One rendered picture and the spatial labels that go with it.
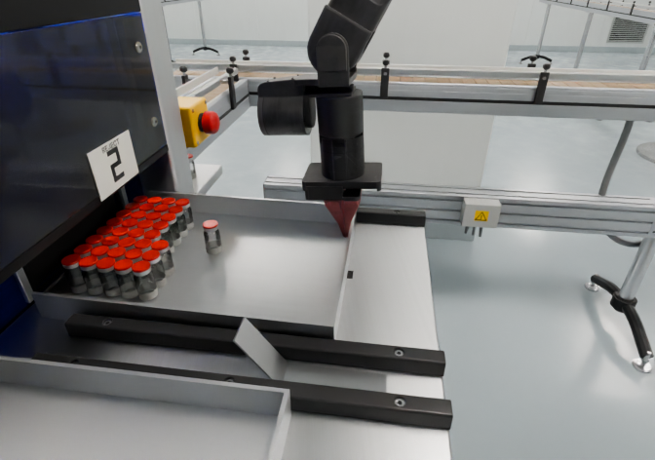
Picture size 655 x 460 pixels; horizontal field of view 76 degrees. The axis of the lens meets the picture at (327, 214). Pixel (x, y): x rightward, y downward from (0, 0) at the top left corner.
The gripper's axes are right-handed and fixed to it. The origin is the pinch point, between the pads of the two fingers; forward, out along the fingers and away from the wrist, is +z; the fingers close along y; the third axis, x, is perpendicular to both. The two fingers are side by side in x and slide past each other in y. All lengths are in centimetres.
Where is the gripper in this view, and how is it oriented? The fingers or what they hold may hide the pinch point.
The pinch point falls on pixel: (346, 230)
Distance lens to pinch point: 60.6
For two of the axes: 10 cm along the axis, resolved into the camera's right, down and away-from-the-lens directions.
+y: -9.9, -0.1, 1.5
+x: -1.4, 4.9, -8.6
